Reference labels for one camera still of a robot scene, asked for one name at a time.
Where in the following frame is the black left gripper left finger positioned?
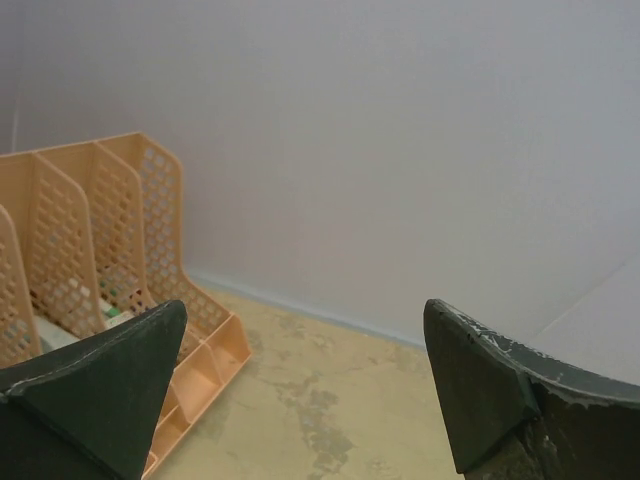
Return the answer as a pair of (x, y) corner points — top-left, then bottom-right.
(1, 300), (188, 479)

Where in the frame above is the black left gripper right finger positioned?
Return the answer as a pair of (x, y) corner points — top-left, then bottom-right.
(423, 299), (639, 479)

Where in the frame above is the white green box in organizer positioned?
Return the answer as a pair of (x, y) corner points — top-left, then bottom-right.
(99, 296), (134, 329)

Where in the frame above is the peach plastic file organizer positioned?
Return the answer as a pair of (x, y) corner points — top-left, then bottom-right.
(1, 133), (251, 479)

